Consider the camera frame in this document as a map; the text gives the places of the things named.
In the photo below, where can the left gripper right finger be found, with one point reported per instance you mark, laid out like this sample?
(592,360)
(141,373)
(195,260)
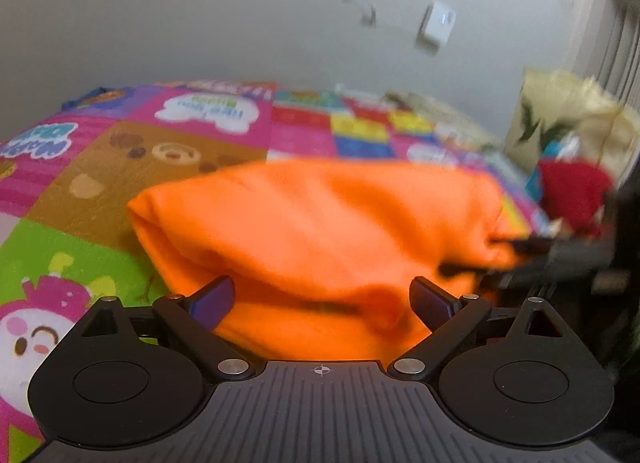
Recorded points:
(452,322)

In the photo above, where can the beige folded cloth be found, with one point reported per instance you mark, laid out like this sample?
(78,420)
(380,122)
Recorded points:
(440,112)

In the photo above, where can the grey window curtain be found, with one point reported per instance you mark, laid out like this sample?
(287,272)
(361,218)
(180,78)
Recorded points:
(605,46)

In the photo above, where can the red cloth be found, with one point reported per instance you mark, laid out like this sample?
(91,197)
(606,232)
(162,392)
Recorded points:
(574,191)

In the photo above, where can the white wall box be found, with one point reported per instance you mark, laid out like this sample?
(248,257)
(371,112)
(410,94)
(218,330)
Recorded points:
(436,27)

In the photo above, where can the colourful cartoon play mat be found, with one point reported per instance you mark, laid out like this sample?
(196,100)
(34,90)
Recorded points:
(66,182)

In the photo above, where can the blue white plush toy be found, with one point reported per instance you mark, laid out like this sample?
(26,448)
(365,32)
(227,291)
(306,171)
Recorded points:
(567,148)

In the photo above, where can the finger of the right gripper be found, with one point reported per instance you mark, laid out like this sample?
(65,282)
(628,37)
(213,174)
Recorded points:
(532,252)

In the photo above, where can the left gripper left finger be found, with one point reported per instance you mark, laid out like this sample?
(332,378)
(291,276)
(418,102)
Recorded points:
(193,319)

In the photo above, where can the cream tote bag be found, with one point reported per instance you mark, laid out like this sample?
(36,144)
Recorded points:
(554,104)

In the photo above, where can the orange fleece garment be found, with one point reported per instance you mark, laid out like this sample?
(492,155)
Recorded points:
(322,252)

